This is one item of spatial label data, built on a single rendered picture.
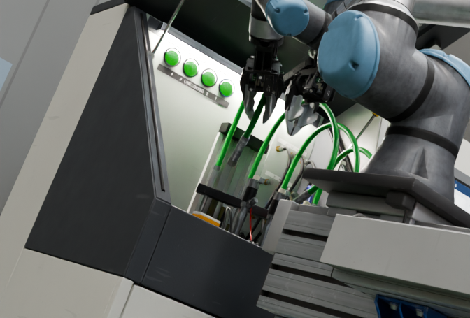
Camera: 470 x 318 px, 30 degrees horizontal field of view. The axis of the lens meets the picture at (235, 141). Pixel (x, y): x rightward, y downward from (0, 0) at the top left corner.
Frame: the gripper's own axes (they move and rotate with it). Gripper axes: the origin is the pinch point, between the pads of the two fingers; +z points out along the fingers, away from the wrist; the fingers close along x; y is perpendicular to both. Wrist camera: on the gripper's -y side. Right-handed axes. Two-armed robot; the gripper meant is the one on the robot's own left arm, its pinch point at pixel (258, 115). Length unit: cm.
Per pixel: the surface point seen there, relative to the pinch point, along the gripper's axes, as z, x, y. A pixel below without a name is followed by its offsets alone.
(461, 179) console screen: 39, 58, -50
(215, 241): 12.1, -4.5, 31.7
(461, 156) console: 34, 58, -56
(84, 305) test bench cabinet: 23, -28, 42
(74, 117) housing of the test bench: 18, -47, -20
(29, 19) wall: 49, -102, -151
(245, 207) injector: 24.5, -0.8, -0.1
